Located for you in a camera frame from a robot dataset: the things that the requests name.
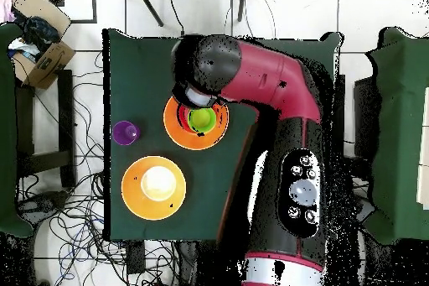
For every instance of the green plastic cup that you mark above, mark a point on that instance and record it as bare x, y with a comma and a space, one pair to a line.
202, 120

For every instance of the small red bowl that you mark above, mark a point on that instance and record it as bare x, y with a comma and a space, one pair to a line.
182, 118

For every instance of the large orange bowl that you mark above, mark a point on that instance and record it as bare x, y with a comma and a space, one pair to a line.
134, 195
172, 131

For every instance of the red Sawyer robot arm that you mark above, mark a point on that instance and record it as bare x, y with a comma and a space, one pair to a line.
268, 78

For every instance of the purple plastic cup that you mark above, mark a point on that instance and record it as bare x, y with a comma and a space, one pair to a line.
125, 132

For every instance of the dark green tablecloth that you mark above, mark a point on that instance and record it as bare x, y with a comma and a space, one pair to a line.
140, 71

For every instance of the green covered table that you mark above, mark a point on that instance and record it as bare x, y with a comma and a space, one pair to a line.
6, 131
399, 131

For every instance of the dark blue bag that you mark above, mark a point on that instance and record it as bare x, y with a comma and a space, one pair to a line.
42, 32

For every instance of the flat cardboard sheet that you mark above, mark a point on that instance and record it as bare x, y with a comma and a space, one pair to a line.
43, 9

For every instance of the black bench frame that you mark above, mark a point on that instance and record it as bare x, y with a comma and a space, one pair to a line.
65, 115

